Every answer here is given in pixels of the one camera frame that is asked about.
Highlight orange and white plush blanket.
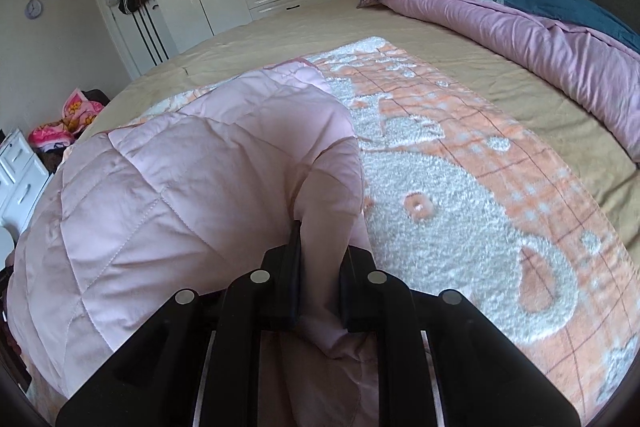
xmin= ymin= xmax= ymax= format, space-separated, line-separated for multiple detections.
xmin=122 ymin=36 xmax=640 ymax=425

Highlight white door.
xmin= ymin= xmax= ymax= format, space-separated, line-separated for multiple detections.
xmin=89 ymin=0 xmax=173 ymax=80

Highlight black hanging straps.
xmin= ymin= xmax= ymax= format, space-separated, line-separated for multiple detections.
xmin=131 ymin=4 xmax=170 ymax=64

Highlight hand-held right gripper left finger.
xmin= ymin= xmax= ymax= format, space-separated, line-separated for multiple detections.
xmin=55 ymin=219 xmax=303 ymax=427

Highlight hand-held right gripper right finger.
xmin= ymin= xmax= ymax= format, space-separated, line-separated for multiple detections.
xmin=339 ymin=244 xmax=583 ymax=427

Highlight white drawer chest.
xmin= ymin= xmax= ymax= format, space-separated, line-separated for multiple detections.
xmin=0 ymin=128 xmax=52 ymax=235

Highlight dark brown cloth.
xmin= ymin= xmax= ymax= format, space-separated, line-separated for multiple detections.
xmin=37 ymin=142 xmax=81 ymax=175

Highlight blue floral pink-lined duvet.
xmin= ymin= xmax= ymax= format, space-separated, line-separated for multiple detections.
xmin=356 ymin=0 xmax=640 ymax=164

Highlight pink quilted jacket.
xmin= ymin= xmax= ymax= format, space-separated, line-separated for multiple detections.
xmin=5 ymin=61 xmax=383 ymax=427

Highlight bed with beige sheet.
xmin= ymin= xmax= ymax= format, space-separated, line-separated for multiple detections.
xmin=75 ymin=0 xmax=640 ymax=233

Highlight pink floral cloth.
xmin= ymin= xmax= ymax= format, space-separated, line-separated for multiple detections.
xmin=28 ymin=88 xmax=107 ymax=154

